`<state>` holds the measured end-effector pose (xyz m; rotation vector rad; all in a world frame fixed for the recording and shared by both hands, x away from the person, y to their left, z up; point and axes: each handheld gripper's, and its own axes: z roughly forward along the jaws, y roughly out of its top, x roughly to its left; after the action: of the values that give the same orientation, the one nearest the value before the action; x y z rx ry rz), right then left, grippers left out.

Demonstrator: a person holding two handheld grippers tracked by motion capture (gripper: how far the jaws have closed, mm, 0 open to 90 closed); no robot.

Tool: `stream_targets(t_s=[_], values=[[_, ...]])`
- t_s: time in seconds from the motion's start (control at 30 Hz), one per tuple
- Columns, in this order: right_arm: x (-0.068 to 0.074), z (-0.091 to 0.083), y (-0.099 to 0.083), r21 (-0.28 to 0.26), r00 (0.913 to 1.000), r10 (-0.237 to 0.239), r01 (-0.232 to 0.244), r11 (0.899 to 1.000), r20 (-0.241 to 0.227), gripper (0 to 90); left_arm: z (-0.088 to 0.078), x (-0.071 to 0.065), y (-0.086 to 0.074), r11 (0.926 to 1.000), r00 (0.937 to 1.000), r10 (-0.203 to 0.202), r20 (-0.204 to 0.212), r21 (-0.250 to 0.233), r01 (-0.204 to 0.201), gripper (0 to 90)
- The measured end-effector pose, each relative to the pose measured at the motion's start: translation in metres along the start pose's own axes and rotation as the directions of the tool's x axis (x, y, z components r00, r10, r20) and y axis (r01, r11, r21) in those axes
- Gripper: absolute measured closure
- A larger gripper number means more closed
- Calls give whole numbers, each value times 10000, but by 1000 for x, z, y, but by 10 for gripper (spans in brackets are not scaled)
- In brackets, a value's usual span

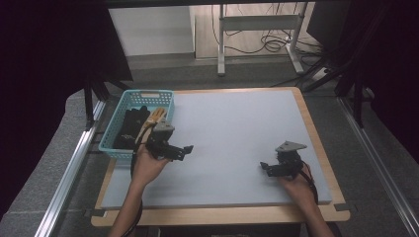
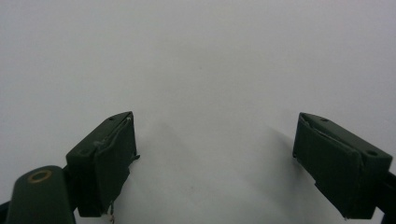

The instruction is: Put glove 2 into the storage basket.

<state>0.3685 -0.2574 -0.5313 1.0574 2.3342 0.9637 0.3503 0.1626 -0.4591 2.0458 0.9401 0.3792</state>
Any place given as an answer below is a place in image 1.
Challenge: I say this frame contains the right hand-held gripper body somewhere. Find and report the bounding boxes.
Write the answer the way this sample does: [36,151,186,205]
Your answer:
[275,140,308,181]

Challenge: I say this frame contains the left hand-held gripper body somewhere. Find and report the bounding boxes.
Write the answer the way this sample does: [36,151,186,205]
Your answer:
[144,118,176,162]

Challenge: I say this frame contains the turquoise plastic basket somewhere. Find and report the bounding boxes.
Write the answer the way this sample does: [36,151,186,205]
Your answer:
[98,89,176,164]

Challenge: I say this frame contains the person's right hand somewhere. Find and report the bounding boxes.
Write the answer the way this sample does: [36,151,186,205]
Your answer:
[279,163,318,207]

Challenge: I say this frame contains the person's left hand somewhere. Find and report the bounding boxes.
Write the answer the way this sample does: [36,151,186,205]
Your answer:
[130,143,173,190]

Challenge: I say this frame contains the grey foam mat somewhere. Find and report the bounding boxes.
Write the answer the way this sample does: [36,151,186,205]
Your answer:
[100,89,333,210]

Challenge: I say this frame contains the wooden table board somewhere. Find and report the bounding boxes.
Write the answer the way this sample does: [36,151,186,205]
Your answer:
[91,86,352,228]

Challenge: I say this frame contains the black metal stand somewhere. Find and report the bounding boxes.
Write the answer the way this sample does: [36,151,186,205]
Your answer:
[83,74,133,131]
[301,48,377,130]

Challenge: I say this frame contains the white power strip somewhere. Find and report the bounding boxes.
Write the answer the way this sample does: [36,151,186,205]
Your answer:
[310,66,331,82]

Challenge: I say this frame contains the white panel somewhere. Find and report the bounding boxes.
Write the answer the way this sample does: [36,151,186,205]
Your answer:
[108,5,197,57]

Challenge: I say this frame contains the black curtain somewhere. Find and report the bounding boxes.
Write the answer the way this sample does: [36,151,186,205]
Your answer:
[0,0,133,220]
[305,0,419,163]

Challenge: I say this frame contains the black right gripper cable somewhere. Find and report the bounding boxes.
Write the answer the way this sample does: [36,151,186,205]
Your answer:
[298,162,320,205]

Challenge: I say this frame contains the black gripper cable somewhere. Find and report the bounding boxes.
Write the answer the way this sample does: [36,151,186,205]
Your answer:
[298,162,320,205]
[122,131,146,237]

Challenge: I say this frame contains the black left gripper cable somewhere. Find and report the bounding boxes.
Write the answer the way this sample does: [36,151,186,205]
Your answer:
[122,131,146,237]

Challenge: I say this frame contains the aluminium rail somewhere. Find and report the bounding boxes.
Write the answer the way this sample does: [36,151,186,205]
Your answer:
[338,96,419,237]
[34,99,107,237]

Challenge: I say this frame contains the black cables on floor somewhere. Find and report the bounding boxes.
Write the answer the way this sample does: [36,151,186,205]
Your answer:
[210,3,328,67]

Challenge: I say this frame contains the white metal desk frame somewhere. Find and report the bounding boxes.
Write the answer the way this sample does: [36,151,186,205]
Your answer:
[216,3,306,77]

